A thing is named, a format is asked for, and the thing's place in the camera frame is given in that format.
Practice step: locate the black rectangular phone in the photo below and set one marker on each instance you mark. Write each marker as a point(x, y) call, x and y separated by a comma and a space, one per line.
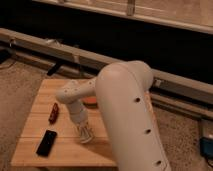
point(46, 143)

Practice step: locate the black handle on rail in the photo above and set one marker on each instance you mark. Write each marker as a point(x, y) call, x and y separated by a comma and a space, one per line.
point(54, 69)

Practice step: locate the red and black small object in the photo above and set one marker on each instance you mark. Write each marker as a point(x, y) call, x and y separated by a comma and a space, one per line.
point(54, 113)

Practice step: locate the blue box on floor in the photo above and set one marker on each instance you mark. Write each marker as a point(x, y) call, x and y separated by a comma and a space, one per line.
point(206, 147)

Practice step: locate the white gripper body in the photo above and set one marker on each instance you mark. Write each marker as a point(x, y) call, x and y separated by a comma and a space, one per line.
point(85, 132)

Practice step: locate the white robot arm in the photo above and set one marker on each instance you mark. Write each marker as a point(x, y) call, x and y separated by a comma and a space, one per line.
point(120, 92)

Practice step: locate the orange sponge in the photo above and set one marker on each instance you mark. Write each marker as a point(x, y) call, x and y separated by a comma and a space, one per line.
point(89, 101)

